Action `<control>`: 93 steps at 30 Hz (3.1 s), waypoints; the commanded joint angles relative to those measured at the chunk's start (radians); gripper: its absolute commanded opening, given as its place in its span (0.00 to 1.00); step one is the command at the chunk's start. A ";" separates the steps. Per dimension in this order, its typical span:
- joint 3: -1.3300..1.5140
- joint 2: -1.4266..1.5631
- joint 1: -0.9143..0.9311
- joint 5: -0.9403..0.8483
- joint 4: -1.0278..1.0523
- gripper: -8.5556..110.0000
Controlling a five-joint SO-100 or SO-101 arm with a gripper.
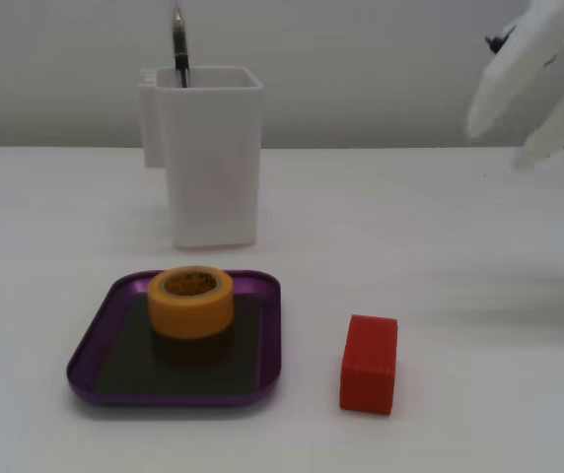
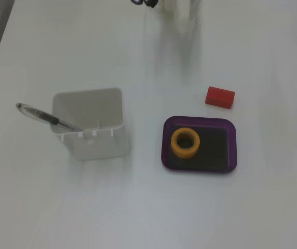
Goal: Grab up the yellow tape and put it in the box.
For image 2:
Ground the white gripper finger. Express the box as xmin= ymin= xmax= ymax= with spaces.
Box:
xmin=180 ymin=0 xmax=201 ymax=20
xmin=159 ymin=0 xmax=181 ymax=17

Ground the clear black ballpoint pen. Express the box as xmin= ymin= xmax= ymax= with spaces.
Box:
xmin=15 ymin=103 xmax=84 ymax=132

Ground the purple tray box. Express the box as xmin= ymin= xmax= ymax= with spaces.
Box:
xmin=160 ymin=115 xmax=238 ymax=174

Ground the red rectangular block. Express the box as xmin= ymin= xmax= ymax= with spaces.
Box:
xmin=205 ymin=86 xmax=236 ymax=109

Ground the yellow tape roll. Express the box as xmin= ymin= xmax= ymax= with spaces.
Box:
xmin=170 ymin=127 xmax=201 ymax=159

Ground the white square plastic container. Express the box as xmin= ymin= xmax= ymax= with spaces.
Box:
xmin=50 ymin=87 xmax=130 ymax=161

